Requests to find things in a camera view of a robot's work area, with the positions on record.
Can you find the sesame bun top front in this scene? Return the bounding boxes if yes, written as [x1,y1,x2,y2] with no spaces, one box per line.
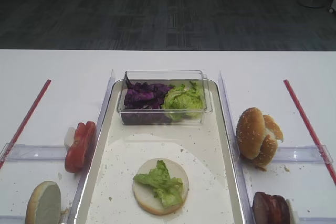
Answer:
[236,107,279,170]

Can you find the green lettuce pile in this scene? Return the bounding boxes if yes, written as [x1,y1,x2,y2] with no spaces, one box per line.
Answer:
[161,81,205,122]

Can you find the right clear long divider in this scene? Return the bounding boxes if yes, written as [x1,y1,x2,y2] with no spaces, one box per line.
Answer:
[218,72,255,223]

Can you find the left clear long divider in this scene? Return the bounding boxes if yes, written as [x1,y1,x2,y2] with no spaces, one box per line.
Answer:
[66,72,115,223]

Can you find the brown meat patties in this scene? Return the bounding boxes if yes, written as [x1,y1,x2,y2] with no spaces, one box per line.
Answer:
[253,192,291,224]

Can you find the right clear cross divider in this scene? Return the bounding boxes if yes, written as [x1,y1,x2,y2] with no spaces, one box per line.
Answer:
[271,145,333,164]

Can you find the clear cross divider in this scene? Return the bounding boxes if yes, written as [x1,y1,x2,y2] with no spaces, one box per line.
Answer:
[271,145,333,164]
[1,143,67,162]

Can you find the red tomato slices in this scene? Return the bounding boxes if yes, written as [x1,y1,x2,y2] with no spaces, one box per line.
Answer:
[65,121,96,173]

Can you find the white patty holder block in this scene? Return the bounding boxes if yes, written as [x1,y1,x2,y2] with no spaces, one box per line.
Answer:
[286,199,300,224]

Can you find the standing bun half left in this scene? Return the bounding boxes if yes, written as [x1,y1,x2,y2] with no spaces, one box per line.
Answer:
[25,181,61,223]

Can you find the sesame bun top rear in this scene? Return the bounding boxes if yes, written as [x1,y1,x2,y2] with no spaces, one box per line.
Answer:
[263,115,284,142]

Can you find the sesame bun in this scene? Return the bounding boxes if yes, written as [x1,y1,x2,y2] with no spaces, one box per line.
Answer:
[263,115,284,142]
[236,107,279,170]

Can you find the right red tape strip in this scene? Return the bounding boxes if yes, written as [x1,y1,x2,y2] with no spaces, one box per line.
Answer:
[284,79,335,183]

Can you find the clear long divider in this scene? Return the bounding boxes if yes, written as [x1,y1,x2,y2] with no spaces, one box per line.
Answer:
[66,72,115,223]
[218,72,255,223]

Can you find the white tomato holder block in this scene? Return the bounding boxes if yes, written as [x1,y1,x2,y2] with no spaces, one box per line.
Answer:
[64,127,76,150]

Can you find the bottom bun half on tray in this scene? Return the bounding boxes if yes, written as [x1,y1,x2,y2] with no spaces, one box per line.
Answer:
[132,158,189,216]

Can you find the left red tape strip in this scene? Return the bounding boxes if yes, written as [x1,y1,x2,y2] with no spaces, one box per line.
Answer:
[0,79,51,168]

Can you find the red tape strip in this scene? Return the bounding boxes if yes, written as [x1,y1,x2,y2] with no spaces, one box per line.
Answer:
[0,79,51,168]
[284,79,335,183]

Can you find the clear plastic salad container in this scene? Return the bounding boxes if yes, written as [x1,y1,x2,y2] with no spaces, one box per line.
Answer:
[117,70,212,125]

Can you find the white metal serving tray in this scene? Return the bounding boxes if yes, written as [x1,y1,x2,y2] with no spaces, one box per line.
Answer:
[69,81,247,223]

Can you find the shredded purple cabbage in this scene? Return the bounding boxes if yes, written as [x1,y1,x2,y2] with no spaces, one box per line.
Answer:
[121,76,173,125]

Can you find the left clear cross divider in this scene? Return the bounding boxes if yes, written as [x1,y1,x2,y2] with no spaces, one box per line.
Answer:
[1,143,67,162]

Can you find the green lettuce leaf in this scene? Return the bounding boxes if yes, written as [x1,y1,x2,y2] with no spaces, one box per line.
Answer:
[133,160,183,208]

